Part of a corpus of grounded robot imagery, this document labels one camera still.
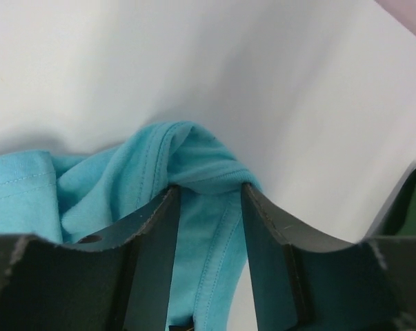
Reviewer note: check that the light blue t-shirt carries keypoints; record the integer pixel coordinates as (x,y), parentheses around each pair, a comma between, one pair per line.
(64,198)

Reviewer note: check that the dark green folded t-shirt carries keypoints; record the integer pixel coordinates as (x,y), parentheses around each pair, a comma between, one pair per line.
(398,215)

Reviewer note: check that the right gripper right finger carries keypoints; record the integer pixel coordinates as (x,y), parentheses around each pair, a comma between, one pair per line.
(304,279)

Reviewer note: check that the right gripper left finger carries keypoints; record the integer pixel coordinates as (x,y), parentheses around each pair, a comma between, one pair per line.
(115,279)

